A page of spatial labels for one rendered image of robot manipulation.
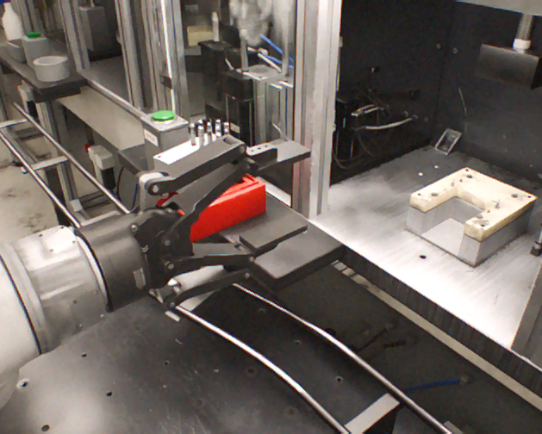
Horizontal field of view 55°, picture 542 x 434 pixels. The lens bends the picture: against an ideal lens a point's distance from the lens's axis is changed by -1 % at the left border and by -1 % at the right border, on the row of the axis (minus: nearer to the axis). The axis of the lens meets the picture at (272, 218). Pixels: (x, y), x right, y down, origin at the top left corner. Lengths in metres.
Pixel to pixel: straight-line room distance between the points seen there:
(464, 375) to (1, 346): 0.81
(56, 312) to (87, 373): 0.59
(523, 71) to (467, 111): 0.38
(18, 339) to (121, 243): 0.10
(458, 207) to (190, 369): 0.53
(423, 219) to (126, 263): 0.54
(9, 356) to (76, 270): 0.07
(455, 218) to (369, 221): 0.14
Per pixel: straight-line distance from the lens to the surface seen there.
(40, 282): 0.40
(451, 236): 0.88
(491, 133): 1.13
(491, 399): 1.04
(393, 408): 0.75
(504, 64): 0.80
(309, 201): 0.86
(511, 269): 0.85
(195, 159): 0.45
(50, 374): 1.01
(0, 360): 0.41
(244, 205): 0.86
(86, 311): 0.42
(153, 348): 1.00
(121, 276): 0.42
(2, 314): 0.40
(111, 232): 0.43
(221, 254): 0.50
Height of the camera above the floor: 1.39
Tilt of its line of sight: 33 degrees down
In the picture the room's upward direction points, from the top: straight up
